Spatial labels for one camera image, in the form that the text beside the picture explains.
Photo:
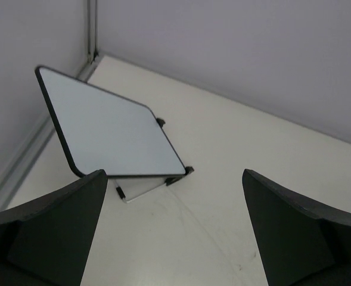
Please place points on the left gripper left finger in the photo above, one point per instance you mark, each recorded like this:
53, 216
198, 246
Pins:
46, 241

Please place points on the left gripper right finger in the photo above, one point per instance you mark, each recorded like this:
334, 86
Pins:
301, 241

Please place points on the small black-framed whiteboard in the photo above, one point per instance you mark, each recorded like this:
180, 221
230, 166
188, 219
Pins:
99, 129

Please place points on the black wire whiteboard stand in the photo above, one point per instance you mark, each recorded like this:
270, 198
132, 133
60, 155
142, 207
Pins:
163, 178

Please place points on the left aluminium frame post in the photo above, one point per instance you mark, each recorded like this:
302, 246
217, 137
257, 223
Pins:
46, 52

